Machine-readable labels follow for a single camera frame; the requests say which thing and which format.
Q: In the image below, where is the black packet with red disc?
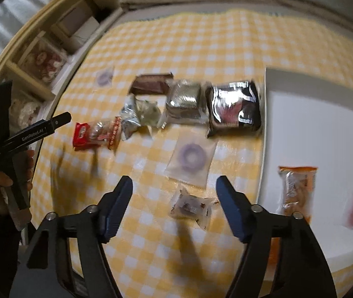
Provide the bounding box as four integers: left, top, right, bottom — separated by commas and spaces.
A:
205, 80, 263, 139

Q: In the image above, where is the wooden bedside shelf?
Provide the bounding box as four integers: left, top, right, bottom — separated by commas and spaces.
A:
0, 0, 126, 162

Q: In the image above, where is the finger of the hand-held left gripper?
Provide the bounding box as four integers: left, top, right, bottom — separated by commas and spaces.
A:
42, 112, 72, 131
0, 80, 13, 152

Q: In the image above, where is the pale green snack packet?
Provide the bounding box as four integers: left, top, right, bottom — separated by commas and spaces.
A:
134, 98, 161, 129

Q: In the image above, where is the large purple ring packet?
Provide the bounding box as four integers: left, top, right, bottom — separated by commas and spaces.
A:
164, 132, 219, 189

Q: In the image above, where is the clear dark candy packet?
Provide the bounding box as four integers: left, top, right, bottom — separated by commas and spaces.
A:
168, 188, 221, 230

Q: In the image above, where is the yellow checkered mat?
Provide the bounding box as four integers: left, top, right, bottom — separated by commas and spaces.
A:
29, 9, 353, 298

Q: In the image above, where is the grey curtain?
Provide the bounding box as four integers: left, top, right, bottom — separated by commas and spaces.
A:
0, 0, 56, 78

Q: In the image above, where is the silver brownie packet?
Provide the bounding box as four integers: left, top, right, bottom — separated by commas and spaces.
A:
159, 79, 207, 129

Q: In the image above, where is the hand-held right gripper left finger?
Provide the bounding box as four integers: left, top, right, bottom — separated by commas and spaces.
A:
9, 175, 133, 298

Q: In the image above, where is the red cracker packet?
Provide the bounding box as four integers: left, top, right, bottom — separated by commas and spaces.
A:
72, 116, 124, 156

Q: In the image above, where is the cream doll case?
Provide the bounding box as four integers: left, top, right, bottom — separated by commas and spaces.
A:
8, 96, 42, 129

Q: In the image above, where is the white storage box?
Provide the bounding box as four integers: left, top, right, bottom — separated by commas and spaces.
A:
55, 0, 101, 38

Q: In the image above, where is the red white doll case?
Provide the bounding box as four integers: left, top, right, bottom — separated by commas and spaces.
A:
21, 39, 70, 86

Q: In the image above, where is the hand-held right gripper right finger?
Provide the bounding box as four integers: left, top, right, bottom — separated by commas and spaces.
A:
215, 175, 335, 298

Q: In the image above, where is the brown chocolate packet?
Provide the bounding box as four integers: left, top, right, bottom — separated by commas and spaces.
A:
128, 72, 175, 96

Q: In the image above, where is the orange cracker packet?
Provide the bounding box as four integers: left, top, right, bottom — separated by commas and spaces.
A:
276, 165, 318, 224

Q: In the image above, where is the small purple ring packet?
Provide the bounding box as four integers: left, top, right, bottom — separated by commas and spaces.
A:
95, 66, 115, 89

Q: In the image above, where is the white shallow box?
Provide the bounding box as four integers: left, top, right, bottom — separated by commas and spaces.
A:
255, 66, 353, 283

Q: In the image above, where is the silver crinkled snack packet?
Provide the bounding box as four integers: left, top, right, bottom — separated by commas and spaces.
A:
120, 95, 142, 142

